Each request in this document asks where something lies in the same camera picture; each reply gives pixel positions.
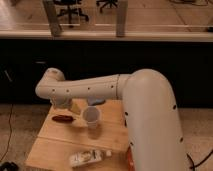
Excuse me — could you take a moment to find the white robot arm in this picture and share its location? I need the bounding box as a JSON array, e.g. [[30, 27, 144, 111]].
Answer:
[[35, 68, 190, 171]]

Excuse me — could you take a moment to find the white paper cup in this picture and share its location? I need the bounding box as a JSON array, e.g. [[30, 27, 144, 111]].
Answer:
[[82, 106, 101, 129]]

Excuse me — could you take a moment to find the clear plastic bottle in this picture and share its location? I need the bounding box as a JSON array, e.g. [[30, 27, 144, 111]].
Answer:
[[69, 149, 112, 168]]

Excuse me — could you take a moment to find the black object floor corner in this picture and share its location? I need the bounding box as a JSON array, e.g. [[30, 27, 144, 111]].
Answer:
[[0, 162, 19, 171]]

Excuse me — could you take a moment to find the black office chair left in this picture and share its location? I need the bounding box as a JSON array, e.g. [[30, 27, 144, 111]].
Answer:
[[53, 0, 89, 24]]

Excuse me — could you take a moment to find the black office chair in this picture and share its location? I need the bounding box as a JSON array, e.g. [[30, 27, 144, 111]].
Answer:
[[53, 0, 89, 24], [96, 0, 118, 13]]

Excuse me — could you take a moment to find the black office chair right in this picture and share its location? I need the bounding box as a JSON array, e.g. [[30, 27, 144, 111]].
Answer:
[[96, 0, 118, 13]]

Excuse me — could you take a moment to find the black floor cable left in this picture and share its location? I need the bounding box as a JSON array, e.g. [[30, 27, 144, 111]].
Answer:
[[0, 103, 15, 163]]

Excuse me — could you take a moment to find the black floor cable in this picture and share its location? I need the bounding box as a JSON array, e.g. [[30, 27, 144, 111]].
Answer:
[[0, 103, 15, 163], [186, 148, 213, 170]]

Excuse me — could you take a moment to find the left metal post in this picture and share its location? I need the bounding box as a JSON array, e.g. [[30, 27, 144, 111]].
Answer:
[[43, 0, 62, 37]]

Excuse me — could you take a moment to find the metal post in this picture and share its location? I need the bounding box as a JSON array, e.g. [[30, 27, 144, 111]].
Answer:
[[116, 0, 128, 37], [43, 0, 62, 37]]

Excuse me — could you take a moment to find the right metal post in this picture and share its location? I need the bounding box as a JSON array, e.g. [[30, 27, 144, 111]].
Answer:
[[116, 0, 128, 37]]

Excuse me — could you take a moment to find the black floor cable right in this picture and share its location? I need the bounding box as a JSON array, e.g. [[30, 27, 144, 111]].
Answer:
[[186, 148, 213, 170]]

